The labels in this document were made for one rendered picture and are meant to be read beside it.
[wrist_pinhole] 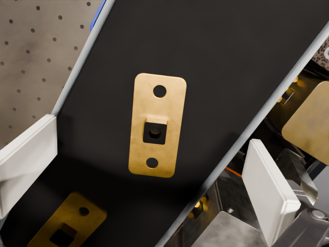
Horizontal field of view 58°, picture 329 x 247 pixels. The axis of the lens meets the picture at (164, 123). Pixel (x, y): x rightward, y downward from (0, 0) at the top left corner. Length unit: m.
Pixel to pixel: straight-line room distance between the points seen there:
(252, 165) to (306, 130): 0.16
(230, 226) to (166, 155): 0.14
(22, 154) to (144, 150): 0.10
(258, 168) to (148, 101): 0.09
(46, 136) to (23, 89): 0.60
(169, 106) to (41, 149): 0.09
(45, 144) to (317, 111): 0.26
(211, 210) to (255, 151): 0.17
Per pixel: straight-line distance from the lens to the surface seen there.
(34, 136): 0.18
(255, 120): 0.23
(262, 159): 0.18
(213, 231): 0.35
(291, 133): 0.34
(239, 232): 0.36
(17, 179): 0.17
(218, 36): 0.22
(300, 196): 0.17
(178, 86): 0.22
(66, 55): 0.73
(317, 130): 0.35
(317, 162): 0.47
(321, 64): 0.31
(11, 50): 0.78
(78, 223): 0.29
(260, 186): 0.18
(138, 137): 0.23
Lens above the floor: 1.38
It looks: 69 degrees down
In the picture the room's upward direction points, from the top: 173 degrees counter-clockwise
